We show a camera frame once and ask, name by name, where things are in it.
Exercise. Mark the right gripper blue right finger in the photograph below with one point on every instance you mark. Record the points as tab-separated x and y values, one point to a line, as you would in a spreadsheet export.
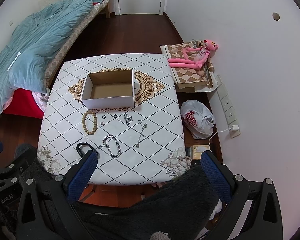
215	177

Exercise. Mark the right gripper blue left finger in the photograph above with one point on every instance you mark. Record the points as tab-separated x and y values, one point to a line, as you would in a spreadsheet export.
79	175

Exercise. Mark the small yellow box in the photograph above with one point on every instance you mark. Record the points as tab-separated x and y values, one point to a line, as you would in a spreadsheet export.
197	150

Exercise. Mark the black fuzzy seat cover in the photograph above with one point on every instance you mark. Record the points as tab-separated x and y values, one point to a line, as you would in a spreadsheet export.
181	209

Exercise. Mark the red bed sheet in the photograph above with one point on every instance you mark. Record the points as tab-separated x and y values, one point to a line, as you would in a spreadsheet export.
23	104

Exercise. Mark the white plastic bag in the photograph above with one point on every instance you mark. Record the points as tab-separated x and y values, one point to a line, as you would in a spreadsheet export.
197	118

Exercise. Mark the white patterned tablecloth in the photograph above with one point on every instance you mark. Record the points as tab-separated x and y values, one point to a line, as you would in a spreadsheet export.
150	150

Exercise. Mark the silver charm cluster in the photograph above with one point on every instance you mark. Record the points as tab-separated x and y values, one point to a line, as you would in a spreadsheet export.
128	119

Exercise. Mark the light blue duvet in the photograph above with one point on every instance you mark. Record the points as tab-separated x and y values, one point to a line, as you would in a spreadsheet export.
35	42

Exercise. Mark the white cardboard box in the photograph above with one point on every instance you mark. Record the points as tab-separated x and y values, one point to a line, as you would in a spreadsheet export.
109	89

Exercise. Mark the checkered cushion stool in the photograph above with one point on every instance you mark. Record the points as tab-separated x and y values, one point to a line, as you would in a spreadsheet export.
202	80

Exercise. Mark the pink panther plush toy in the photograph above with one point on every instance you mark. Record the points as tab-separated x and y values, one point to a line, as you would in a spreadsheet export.
203	50

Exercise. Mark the bed with checkered mattress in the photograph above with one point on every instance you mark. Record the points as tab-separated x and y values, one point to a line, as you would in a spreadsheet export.
55	64

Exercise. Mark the white charger with cable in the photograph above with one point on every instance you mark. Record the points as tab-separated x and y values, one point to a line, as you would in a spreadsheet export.
232	129

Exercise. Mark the white wall power strip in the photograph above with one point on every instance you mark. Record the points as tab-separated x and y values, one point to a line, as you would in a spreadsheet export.
227	106

